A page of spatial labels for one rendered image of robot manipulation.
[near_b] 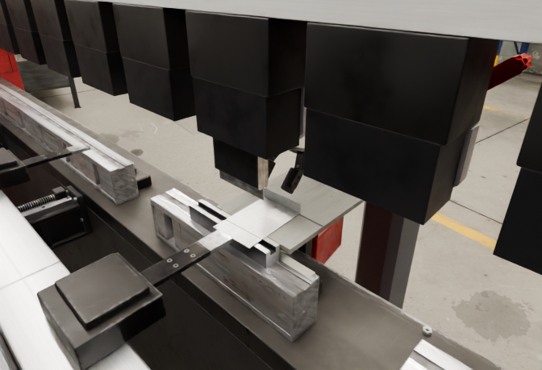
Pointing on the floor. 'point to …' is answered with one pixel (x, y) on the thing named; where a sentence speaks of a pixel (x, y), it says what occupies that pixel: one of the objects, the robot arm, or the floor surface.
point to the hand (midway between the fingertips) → (277, 176)
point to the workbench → (45, 80)
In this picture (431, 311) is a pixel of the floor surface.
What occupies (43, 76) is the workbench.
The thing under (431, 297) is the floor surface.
